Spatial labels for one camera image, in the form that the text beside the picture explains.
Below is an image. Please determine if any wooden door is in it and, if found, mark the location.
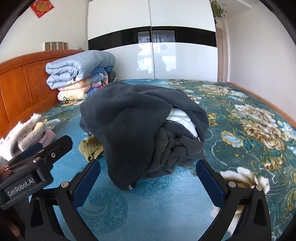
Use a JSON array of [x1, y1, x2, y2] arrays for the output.
[[216, 27, 229, 82]]

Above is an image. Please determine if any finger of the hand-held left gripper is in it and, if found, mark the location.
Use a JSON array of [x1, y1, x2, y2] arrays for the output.
[[7, 142, 44, 167], [35, 136, 73, 172]]

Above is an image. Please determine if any wooden bed frame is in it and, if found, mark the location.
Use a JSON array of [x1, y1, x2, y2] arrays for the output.
[[226, 81, 296, 127]]

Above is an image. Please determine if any teal floral bedspread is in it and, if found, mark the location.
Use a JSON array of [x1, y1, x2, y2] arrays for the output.
[[30, 79, 296, 241]]

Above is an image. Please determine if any white and black wardrobe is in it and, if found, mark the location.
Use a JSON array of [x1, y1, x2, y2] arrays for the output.
[[87, 0, 218, 82]]

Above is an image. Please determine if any wooden headboard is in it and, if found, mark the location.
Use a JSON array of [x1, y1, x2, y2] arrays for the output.
[[0, 49, 85, 139]]

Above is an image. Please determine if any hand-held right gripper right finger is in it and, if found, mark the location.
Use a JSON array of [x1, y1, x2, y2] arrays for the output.
[[196, 159, 272, 241]]

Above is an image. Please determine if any folded cream floral quilt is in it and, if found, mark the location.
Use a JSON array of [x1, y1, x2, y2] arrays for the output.
[[57, 76, 110, 101]]

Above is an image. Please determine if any green potted plant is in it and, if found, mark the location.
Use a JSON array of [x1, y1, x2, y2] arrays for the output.
[[210, 0, 228, 24]]

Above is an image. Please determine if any red wall decoration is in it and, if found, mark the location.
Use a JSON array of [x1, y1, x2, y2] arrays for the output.
[[31, 0, 54, 18]]

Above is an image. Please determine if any dark grey fleece jacket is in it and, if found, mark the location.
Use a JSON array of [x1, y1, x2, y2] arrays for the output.
[[79, 81, 210, 191]]

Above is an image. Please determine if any pink fluffy garment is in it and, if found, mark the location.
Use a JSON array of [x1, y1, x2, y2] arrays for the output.
[[38, 130, 56, 146]]

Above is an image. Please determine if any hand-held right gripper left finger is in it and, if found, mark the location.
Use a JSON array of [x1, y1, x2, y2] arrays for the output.
[[24, 159, 101, 241]]

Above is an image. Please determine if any row of photo frames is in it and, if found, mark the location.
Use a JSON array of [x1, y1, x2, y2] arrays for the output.
[[44, 42, 68, 51]]

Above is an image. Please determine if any grey fluffy garment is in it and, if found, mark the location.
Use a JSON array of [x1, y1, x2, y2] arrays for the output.
[[0, 113, 48, 161]]

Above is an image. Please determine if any mustard yellow knit garment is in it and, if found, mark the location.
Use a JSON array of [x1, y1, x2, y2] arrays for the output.
[[79, 136, 105, 161]]

